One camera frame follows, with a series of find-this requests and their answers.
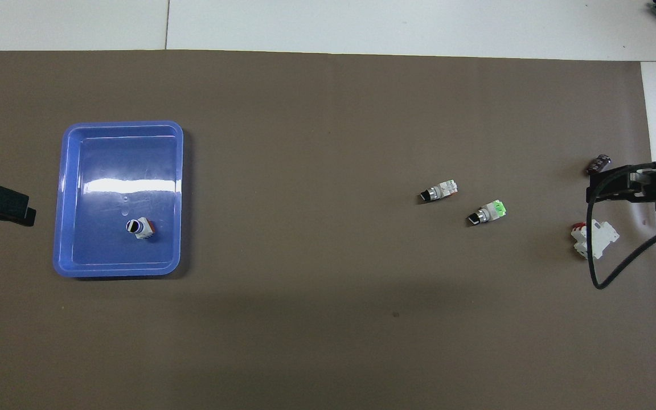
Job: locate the selector switch with green base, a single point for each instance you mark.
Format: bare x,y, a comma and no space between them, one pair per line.
486,212

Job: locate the small dark brown capacitor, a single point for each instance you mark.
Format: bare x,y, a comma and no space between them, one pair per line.
598,164

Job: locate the white and red circuit breaker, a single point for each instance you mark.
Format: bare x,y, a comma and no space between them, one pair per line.
604,234

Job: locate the blue plastic tray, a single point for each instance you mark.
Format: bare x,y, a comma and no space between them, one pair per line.
111,165

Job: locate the brown paper table mat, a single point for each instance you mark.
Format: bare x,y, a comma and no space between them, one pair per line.
305,142

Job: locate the selector switch with red base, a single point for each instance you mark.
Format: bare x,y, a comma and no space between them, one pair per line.
140,229

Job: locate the selector switch with pale base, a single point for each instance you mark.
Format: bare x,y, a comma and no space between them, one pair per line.
439,191

